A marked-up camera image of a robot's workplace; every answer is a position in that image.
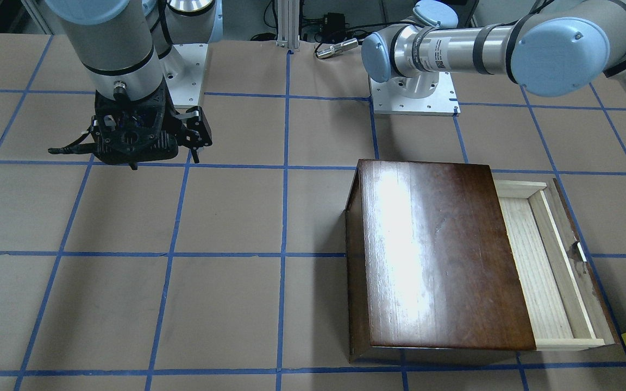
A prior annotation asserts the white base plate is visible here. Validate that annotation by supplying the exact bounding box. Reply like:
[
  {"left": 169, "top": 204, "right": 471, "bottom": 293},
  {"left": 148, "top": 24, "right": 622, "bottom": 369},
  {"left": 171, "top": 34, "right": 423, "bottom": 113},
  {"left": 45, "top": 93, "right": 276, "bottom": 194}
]
[{"left": 161, "top": 43, "right": 209, "bottom": 109}]

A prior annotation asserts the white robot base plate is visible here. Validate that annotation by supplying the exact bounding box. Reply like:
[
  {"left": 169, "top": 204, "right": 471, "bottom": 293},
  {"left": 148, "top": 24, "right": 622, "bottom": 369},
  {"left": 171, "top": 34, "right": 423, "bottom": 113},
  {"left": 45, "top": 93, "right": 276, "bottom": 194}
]
[{"left": 368, "top": 72, "right": 461, "bottom": 116}]

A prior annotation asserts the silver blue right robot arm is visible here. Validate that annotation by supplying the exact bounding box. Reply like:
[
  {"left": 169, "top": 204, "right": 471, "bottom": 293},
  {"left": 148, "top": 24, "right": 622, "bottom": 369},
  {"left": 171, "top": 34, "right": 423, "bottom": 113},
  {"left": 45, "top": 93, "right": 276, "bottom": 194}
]
[{"left": 46, "top": 1, "right": 223, "bottom": 170}]

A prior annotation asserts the light wooden drawer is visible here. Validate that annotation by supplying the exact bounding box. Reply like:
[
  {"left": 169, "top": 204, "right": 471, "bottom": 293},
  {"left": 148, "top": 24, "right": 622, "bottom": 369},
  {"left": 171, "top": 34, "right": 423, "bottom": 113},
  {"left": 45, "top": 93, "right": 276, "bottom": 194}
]
[{"left": 494, "top": 179, "right": 619, "bottom": 351}]

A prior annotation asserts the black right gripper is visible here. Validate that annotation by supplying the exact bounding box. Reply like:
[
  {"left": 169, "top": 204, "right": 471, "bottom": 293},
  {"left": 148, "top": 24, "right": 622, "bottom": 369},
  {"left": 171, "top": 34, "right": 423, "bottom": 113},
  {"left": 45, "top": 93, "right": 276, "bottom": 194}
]
[{"left": 92, "top": 87, "right": 213, "bottom": 166}]

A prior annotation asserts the aluminium frame post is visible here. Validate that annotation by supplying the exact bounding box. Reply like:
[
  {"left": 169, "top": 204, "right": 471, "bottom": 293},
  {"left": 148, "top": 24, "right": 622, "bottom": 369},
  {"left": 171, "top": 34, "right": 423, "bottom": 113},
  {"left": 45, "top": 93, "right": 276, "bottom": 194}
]
[{"left": 275, "top": 0, "right": 301, "bottom": 53}]

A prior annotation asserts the dark wooden drawer cabinet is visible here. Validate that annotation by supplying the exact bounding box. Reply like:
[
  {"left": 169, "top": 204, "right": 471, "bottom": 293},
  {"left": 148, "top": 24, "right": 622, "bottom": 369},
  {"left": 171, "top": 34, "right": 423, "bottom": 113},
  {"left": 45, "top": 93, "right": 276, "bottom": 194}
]
[{"left": 345, "top": 159, "right": 626, "bottom": 365}]

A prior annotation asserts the silver cylindrical connector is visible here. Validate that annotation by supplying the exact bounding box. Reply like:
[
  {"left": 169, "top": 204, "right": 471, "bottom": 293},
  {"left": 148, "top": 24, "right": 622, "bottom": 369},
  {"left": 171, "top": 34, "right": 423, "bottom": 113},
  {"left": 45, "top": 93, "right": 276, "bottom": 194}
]
[{"left": 315, "top": 38, "right": 359, "bottom": 60}]

